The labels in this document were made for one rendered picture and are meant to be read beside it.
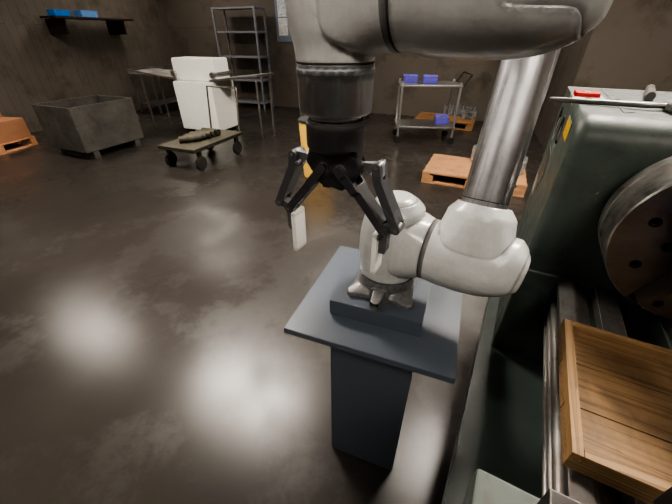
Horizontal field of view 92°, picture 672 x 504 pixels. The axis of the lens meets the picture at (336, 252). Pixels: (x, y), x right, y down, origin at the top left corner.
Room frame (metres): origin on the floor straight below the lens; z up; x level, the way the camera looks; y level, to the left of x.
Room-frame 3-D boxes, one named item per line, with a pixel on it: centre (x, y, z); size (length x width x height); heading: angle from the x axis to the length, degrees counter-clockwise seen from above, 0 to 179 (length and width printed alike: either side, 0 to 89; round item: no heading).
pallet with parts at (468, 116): (6.46, -2.04, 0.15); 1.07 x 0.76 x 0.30; 69
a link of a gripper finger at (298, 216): (0.46, 0.06, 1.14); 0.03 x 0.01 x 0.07; 152
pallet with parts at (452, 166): (3.65, -1.60, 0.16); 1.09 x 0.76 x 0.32; 69
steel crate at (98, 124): (4.84, 3.44, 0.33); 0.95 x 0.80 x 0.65; 160
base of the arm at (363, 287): (0.72, -0.14, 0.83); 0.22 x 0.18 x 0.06; 159
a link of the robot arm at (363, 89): (0.43, 0.00, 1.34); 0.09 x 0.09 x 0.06
